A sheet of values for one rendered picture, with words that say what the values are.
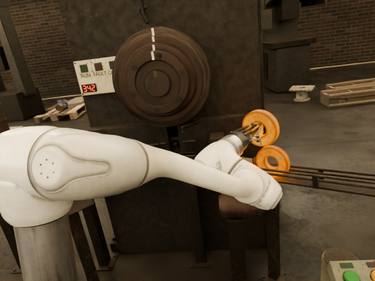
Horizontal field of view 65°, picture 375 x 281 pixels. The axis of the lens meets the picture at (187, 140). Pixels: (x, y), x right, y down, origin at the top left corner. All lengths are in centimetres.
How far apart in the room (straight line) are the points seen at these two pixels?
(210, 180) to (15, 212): 42
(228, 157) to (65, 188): 60
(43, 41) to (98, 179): 822
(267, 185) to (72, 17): 125
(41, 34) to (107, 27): 706
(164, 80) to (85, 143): 90
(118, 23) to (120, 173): 119
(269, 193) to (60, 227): 57
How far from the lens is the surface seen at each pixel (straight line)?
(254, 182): 88
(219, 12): 154
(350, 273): 105
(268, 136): 124
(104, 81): 165
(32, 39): 880
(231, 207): 149
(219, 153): 95
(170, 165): 67
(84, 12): 167
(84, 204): 153
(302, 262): 194
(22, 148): 57
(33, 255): 66
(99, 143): 49
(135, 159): 53
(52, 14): 848
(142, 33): 143
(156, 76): 134
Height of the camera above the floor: 134
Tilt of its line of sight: 21 degrees down
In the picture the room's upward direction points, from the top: 8 degrees counter-clockwise
